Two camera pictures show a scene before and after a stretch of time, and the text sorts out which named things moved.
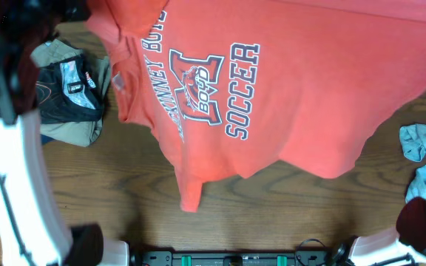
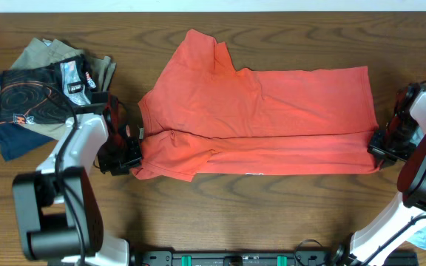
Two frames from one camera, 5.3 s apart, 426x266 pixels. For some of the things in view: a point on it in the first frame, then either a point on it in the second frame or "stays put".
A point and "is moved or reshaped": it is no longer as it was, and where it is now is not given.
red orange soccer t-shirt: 239,86 is moved or reshaped
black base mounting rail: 333,257 stays put
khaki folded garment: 83,133 stays put
